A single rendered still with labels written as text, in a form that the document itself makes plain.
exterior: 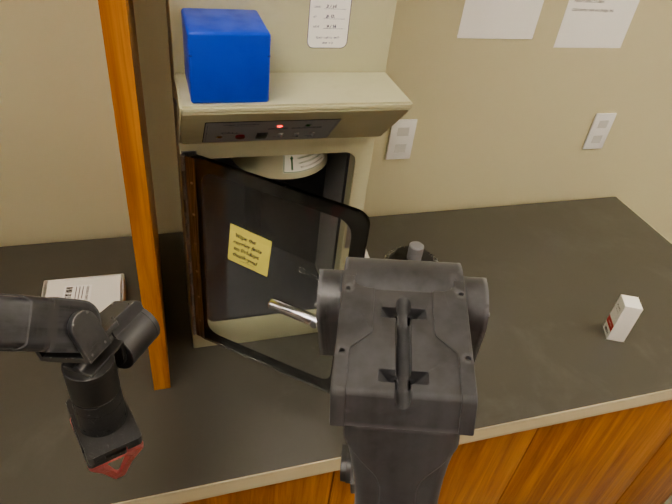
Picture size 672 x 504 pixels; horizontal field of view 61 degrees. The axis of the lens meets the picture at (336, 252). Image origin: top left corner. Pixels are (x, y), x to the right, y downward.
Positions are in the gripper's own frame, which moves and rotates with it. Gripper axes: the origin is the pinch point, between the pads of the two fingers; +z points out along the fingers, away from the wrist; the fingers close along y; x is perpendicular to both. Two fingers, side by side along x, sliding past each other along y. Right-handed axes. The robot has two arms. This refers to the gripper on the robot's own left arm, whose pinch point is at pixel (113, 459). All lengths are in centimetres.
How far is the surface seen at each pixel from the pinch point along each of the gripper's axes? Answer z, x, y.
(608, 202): 16, -158, 21
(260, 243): -17.3, -29.7, 13.5
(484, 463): 36, -69, -16
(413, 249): -10, -58, 7
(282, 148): -28, -38, 21
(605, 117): -10, -151, 29
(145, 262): -14.8, -13.5, 20.2
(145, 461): 16.1, -5.5, 8.3
